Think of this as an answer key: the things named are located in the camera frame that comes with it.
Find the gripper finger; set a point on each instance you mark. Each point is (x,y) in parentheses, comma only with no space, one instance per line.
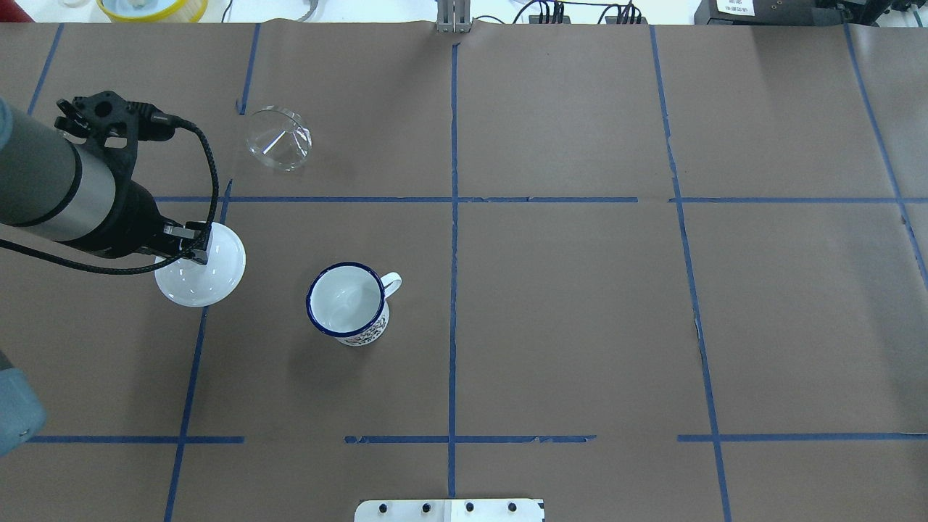
(189,232)
(193,251)

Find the clear glass funnel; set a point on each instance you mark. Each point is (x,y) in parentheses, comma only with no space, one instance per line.
(278,138)

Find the white mug lid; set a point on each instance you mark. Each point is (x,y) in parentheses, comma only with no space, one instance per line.
(191,284)

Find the white enamel mug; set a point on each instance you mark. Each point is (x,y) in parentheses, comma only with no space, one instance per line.
(348,301)

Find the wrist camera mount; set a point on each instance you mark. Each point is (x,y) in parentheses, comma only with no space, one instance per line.
(112,127)

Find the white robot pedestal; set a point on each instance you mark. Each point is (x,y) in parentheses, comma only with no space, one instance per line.
(479,509)

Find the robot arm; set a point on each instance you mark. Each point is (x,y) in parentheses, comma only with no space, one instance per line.
(72,184)

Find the black computer box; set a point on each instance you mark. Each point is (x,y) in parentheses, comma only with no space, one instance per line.
(769,13)

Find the yellow rimmed bowl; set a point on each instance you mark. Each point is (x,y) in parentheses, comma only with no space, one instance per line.
(153,11)

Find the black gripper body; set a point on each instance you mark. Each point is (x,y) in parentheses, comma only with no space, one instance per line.
(133,221)

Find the aluminium frame post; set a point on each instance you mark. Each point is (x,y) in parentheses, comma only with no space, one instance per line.
(453,16)

